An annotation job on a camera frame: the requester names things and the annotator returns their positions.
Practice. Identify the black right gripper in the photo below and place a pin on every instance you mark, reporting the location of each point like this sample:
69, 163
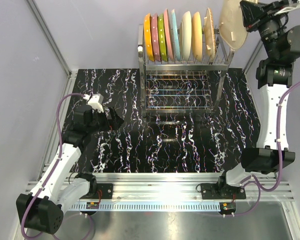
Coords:
256, 14

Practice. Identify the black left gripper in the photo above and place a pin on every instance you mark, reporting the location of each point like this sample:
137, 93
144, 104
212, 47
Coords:
116, 122

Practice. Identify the tan plates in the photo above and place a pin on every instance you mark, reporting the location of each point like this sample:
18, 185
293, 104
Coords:
231, 26

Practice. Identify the woven square plate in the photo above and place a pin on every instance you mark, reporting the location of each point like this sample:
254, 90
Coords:
209, 35

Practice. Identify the orange dotted scalloped plate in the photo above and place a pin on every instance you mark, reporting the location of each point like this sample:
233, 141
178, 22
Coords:
148, 37

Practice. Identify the yellow-orange round plate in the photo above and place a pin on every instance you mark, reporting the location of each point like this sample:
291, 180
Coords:
197, 37

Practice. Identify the yellow-green dotted scalloped plate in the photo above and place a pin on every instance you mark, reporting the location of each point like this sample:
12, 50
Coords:
162, 38

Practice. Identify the cream white round plate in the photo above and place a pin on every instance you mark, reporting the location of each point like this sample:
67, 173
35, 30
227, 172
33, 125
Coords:
185, 36

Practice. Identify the beige pink leaf plate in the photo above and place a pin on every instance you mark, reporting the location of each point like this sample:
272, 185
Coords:
168, 35

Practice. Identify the beige blue leaf plate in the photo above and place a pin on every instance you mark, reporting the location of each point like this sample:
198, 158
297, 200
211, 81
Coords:
175, 36

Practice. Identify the pink dotted scalloped plate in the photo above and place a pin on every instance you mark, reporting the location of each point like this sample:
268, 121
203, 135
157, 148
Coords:
155, 38

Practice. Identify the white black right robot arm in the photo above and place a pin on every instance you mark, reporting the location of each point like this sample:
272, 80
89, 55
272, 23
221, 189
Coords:
275, 82

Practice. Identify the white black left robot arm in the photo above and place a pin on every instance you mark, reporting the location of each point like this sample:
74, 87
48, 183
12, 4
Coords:
43, 209

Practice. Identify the stainless steel dish rack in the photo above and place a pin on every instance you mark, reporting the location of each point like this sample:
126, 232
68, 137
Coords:
192, 86

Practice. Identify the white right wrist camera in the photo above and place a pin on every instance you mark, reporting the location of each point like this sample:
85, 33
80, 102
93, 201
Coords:
288, 7

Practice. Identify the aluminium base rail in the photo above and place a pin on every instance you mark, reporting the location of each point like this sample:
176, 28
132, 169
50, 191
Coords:
182, 187

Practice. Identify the white slotted cable duct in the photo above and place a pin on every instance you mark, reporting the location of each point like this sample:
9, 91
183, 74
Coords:
146, 206

